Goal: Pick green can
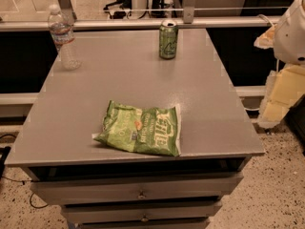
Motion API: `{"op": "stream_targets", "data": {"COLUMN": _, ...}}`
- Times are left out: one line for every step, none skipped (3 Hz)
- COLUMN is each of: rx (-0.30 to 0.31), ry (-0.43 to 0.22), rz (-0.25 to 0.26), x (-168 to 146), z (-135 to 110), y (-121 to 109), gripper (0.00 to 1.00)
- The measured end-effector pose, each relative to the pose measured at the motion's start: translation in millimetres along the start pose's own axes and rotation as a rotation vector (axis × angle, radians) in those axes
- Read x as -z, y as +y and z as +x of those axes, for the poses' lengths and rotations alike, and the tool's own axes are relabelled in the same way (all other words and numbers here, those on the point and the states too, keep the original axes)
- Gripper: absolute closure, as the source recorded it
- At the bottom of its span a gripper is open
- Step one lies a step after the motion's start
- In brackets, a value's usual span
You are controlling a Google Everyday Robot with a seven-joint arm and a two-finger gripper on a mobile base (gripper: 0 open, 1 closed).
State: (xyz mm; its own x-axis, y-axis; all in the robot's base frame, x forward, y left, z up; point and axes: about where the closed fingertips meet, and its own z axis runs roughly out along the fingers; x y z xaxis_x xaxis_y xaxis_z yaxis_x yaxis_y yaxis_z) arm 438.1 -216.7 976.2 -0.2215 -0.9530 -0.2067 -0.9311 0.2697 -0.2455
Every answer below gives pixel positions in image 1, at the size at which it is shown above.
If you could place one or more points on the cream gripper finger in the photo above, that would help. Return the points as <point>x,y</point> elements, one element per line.
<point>271,113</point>

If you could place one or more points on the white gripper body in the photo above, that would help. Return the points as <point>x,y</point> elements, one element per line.
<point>291,37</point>

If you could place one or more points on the green soda can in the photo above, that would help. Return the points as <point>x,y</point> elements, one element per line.
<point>168,35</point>

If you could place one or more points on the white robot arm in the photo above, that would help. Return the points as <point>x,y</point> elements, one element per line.
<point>289,42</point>

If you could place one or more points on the green chip bag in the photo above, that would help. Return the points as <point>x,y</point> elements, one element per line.
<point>153,131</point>

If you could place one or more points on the top grey drawer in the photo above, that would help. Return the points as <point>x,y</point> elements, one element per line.
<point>136,188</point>

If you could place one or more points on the grey drawer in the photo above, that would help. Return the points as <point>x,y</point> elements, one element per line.
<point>142,212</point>
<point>136,188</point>

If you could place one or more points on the grey drawer cabinet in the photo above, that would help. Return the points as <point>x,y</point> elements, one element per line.
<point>56,144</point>

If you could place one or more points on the clear plastic water bottle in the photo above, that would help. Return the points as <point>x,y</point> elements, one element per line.
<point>63,38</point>

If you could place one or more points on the metal railing frame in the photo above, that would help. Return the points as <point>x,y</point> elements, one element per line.
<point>89,15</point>

